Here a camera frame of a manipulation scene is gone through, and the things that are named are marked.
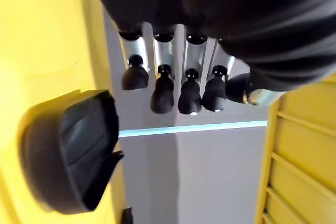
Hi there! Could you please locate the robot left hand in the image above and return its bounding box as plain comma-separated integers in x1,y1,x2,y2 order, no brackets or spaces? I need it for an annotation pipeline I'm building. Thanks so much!
83,0,336,116

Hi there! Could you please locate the yellow shelf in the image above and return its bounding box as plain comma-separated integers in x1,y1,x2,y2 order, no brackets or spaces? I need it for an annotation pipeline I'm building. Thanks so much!
0,0,127,224

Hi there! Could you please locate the yellow ribbed plastic box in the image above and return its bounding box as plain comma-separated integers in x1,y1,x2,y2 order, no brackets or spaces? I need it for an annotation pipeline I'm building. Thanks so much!
254,73,336,224

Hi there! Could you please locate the light blue floor tape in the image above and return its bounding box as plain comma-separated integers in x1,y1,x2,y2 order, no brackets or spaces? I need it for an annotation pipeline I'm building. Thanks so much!
118,120,268,138

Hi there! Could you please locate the black sole-shaped part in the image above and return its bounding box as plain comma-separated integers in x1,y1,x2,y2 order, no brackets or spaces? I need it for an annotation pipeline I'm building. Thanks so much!
17,90,124,215

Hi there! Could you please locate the small black floor object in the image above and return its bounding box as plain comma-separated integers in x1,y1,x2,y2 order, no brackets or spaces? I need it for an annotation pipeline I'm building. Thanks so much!
122,207,134,224

